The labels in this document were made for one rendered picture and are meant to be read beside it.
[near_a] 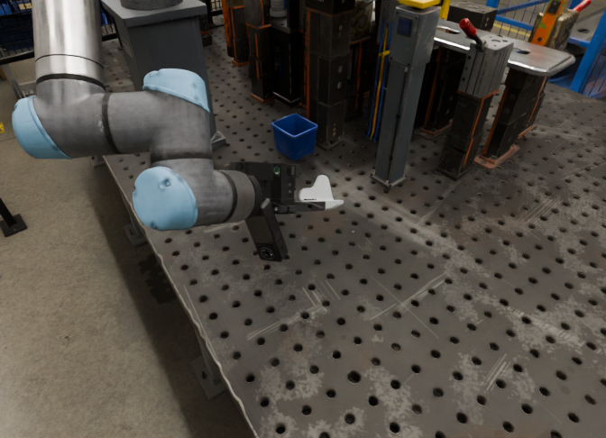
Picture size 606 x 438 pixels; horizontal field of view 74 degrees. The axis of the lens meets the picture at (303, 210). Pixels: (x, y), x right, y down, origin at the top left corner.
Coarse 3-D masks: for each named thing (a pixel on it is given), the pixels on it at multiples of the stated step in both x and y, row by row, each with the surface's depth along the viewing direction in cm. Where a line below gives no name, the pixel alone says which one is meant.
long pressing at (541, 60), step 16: (480, 32) 114; (448, 48) 108; (464, 48) 105; (512, 48) 106; (528, 48) 105; (544, 48) 105; (512, 64) 98; (528, 64) 96; (544, 64) 97; (560, 64) 98
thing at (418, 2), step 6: (402, 0) 82; (408, 0) 81; (414, 0) 81; (420, 0) 81; (426, 0) 81; (432, 0) 81; (438, 0) 82; (414, 6) 81; (420, 6) 80; (426, 6) 80
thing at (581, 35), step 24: (528, 0) 296; (576, 0) 328; (528, 24) 258; (576, 24) 274; (600, 24) 225; (576, 48) 288; (600, 48) 231; (576, 72) 244; (600, 72) 254; (600, 96) 271
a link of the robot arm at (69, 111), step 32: (32, 0) 48; (64, 0) 47; (96, 0) 51; (64, 32) 47; (96, 32) 50; (64, 64) 47; (96, 64) 50; (32, 96) 48; (64, 96) 46; (96, 96) 48; (32, 128) 46; (64, 128) 46; (96, 128) 47
